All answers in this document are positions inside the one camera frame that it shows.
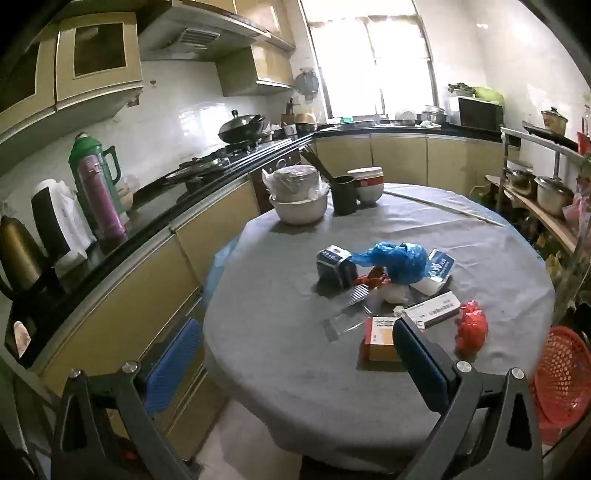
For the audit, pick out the white tissue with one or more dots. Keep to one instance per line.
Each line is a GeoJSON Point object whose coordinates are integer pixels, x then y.
{"type": "Point", "coordinates": [397, 293]}

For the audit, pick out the large steel pot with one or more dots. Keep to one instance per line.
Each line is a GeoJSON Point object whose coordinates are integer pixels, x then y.
{"type": "Point", "coordinates": [551, 198]}

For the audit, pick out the small yellow wall cabinet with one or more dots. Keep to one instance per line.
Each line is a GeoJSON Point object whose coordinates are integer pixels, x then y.
{"type": "Point", "coordinates": [258, 69]}

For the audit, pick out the range hood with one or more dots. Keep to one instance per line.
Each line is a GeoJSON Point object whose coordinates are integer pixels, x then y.
{"type": "Point", "coordinates": [203, 32]}

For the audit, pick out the black chopsticks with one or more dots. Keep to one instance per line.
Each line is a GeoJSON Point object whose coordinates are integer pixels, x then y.
{"type": "Point", "coordinates": [318, 164]}

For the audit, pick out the red orange wrapper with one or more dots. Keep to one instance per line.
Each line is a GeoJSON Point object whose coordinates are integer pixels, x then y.
{"type": "Point", "coordinates": [375, 277]}

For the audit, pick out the small wall fan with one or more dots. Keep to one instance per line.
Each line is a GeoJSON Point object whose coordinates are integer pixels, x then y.
{"type": "Point", "coordinates": [307, 84]}

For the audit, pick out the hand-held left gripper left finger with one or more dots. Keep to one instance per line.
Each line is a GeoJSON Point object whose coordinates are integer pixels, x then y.
{"type": "Point", "coordinates": [173, 364]}

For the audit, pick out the orange medicine box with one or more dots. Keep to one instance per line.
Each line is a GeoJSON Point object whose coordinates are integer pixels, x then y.
{"type": "Point", "coordinates": [378, 341]}

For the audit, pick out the white basin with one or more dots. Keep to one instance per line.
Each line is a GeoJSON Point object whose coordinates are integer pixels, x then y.
{"type": "Point", "coordinates": [298, 212]}

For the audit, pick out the red plastic bag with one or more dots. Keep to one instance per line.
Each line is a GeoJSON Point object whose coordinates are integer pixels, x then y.
{"type": "Point", "coordinates": [472, 327]}

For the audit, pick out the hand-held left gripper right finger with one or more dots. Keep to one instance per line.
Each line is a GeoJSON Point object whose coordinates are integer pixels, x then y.
{"type": "Point", "coordinates": [422, 369]}

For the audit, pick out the black cup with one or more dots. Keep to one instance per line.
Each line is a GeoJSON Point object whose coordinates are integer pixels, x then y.
{"type": "Point", "coordinates": [345, 198]}

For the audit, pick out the green plastic basin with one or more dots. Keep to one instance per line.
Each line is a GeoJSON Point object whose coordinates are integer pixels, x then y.
{"type": "Point", "coordinates": [489, 94]}

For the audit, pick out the bagged stack of bowls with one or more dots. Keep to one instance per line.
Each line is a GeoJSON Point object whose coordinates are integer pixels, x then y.
{"type": "Point", "coordinates": [295, 182]}

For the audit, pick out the pink plastic bag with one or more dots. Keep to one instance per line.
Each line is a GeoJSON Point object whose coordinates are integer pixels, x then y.
{"type": "Point", "coordinates": [579, 210]}

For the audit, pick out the white red bowl stack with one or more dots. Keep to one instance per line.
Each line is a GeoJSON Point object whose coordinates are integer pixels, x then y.
{"type": "Point", "coordinates": [367, 187]}

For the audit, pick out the blue white box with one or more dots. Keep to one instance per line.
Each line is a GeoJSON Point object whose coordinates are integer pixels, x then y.
{"type": "Point", "coordinates": [438, 270]}

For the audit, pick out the window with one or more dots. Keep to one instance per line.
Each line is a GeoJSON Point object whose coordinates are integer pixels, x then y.
{"type": "Point", "coordinates": [369, 60]}

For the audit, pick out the dark blue box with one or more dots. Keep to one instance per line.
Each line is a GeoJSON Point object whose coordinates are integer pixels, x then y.
{"type": "Point", "coordinates": [334, 270]}

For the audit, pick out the grey tablecloth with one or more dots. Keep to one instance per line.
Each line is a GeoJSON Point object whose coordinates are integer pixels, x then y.
{"type": "Point", "coordinates": [286, 369]}

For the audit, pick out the microwave oven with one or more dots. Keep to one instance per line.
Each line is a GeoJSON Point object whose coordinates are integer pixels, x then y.
{"type": "Point", "coordinates": [478, 114]}

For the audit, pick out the blue plastic table cover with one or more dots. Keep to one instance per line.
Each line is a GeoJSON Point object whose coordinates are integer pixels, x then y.
{"type": "Point", "coordinates": [219, 272]}

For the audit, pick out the clear plastic wrapper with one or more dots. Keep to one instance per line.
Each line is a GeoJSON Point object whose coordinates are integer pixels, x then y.
{"type": "Point", "coordinates": [346, 321]}

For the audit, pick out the metal storage rack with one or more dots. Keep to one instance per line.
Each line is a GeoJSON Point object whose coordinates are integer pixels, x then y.
{"type": "Point", "coordinates": [554, 226]}

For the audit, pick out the brown thermos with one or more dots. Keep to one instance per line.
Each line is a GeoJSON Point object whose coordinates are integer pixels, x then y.
{"type": "Point", "coordinates": [18, 258]}

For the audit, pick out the lidded enamel pot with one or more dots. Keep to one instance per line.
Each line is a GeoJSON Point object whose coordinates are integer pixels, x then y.
{"type": "Point", "coordinates": [554, 121]}

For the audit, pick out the green thermos jug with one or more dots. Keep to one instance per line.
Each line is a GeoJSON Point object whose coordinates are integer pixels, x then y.
{"type": "Point", "coordinates": [85, 147]}

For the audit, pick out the white black electric kettle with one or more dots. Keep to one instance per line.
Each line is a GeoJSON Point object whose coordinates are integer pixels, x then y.
{"type": "Point", "coordinates": [51, 217]}

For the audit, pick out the blue plastic bag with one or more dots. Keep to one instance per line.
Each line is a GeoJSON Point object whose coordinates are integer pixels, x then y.
{"type": "Point", "coordinates": [401, 263]}

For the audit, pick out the white medicine box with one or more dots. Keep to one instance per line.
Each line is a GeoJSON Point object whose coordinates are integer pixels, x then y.
{"type": "Point", "coordinates": [436, 309]}

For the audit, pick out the black wok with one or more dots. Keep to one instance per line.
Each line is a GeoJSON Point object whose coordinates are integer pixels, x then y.
{"type": "Point", "coordinates": [240, 127]}

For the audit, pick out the red plastic basket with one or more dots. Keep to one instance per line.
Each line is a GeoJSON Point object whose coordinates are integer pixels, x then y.
{"type": "Point", "coordinates": [563, 378]}

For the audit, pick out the yellow wall cabinets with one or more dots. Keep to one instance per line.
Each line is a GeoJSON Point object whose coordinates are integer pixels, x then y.
{"type": "Point", "coordinates": [97, 60]}

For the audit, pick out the pink thermos bottle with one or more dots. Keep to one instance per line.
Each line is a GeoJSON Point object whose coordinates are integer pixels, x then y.
{"type": "Point", "coordinates": [101, 198]}

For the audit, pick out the small steel pot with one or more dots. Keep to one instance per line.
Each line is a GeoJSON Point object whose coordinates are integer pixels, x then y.
{"type": "Point", "coordinates": [521, 182]}

